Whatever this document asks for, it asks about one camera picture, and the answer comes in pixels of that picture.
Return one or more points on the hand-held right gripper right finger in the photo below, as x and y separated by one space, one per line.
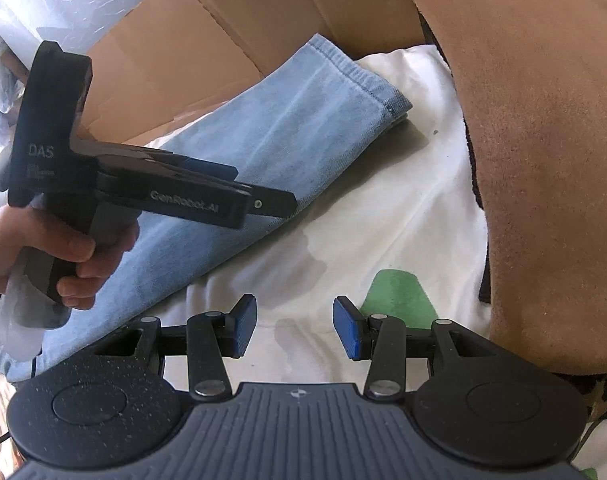
348 327

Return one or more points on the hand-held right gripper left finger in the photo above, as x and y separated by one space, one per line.
246 325

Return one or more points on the blue denim pants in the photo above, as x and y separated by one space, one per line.
293 125

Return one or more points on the person's left hand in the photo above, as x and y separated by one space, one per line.
13 240

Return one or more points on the brown folded garment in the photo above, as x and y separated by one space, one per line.
543 160

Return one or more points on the flattened cardboard sheet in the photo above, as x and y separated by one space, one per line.
183 35

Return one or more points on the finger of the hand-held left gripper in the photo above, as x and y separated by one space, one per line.
268 204
208 170

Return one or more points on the cream bear printed blanket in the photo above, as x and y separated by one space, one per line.
408 220

